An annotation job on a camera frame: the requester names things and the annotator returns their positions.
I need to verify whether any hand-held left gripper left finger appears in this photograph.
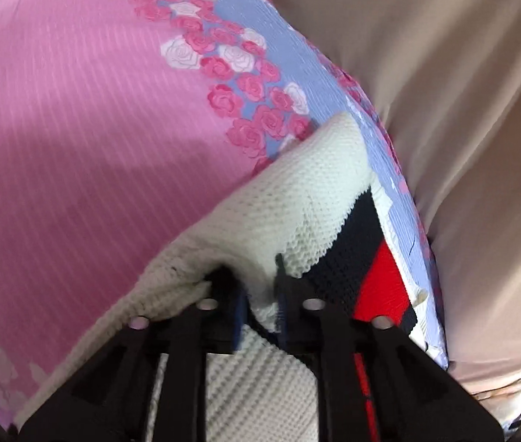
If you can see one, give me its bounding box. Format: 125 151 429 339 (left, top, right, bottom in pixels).
9 269 248 442

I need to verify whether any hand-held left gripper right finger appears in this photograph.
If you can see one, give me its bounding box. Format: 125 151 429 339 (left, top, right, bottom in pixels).
273 255 505 442

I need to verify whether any white knitted striped sweater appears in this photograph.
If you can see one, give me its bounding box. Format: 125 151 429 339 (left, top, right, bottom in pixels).
13 111 430 442

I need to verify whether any pink floral bed sheet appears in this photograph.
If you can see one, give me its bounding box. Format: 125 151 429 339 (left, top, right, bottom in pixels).
0 0 450 430

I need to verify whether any beige curtain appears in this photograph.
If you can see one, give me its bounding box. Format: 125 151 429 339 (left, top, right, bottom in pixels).
230 0 521 427

